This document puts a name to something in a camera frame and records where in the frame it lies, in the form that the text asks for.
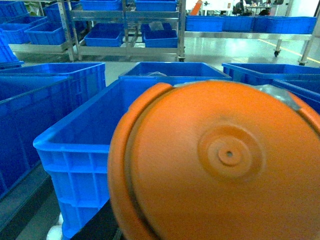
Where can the orange cylindrical cap 4680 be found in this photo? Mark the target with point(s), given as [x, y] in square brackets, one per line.
[216, 160]

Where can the blue bin centre back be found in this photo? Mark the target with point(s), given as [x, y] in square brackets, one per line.
[173, 72]

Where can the blue bin under cap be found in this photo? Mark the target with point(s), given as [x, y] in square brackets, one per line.
[74, 151]

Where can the blue bin right back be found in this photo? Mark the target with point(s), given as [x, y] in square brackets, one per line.
[265, 73]

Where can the blue bin left large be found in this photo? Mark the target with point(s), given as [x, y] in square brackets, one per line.
[33, 98]

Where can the steel rack in background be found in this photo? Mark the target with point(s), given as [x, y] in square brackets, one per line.
[131, 19]

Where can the steel cart right background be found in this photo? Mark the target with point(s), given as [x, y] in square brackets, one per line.
[280, 28]

